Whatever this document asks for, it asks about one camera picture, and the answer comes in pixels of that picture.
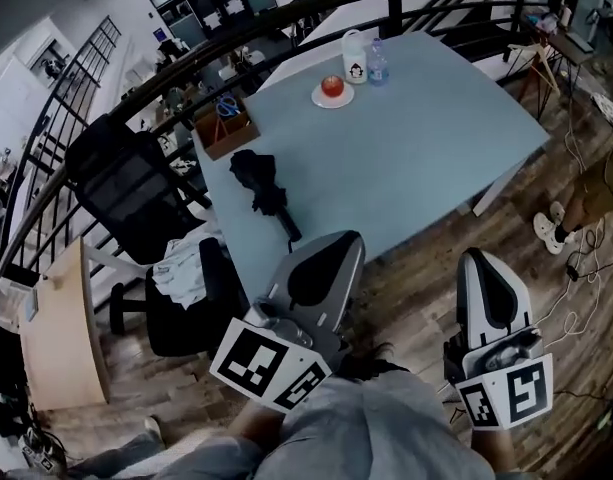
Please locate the white penguin print mug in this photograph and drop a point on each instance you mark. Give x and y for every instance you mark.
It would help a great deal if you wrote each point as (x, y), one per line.
(355, 58)

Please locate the brown wooden organizer box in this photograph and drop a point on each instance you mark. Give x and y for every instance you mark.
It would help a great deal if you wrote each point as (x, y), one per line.
(236, 140)

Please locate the dark glass office partition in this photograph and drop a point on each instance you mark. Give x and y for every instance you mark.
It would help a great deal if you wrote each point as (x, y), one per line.
(211, 3)

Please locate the black mesh office chair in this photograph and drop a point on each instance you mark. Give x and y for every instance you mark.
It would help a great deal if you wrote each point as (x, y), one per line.
(121, 193)

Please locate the black umbrella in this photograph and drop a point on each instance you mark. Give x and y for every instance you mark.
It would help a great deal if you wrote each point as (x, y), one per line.
(258, 178)

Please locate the red pen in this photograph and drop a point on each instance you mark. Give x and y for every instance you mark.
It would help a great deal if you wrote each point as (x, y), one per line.
(218, 128)

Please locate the clear plastic water bottle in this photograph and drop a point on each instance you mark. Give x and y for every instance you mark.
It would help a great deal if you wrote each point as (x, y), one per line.
(378, 68)

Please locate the person's left forearm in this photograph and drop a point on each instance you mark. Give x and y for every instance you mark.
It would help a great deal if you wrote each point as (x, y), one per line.
(256, 423)

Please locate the white table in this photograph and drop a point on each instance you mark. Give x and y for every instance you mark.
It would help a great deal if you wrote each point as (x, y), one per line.
(336, 20)

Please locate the blue scissors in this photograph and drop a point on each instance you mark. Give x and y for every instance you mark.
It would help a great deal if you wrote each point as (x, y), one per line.
(227, 105)

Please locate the pale crumpled cloth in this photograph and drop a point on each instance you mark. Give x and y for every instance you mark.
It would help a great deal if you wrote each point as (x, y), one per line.
(181, 278)

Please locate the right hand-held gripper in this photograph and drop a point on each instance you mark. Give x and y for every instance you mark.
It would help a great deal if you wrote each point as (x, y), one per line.
(523, 393)

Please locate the person's right forearm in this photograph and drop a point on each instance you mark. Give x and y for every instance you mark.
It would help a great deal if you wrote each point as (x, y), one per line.
(493, 450)

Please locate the curved light wood desk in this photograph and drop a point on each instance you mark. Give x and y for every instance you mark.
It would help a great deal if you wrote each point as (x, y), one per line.
(61, 343)

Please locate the black metal railing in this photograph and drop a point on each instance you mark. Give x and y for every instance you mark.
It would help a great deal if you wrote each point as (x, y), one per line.
(346, 2)

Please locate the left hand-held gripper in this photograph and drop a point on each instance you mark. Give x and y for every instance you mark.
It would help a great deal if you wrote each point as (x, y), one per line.
(336, 278)

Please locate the light blue table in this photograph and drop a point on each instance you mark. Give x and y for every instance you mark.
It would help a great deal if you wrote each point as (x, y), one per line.
(386, 168)

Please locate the person's light grey shirt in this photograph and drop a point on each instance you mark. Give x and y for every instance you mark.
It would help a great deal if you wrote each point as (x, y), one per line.
(376, 418)

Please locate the white plate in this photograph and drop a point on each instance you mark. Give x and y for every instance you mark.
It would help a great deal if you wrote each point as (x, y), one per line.
(336, 102)

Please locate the red apple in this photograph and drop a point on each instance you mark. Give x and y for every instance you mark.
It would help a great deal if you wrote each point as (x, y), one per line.
(332, 86)

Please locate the grey tablet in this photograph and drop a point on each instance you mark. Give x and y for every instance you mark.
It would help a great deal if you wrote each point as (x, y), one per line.
(32, 303)

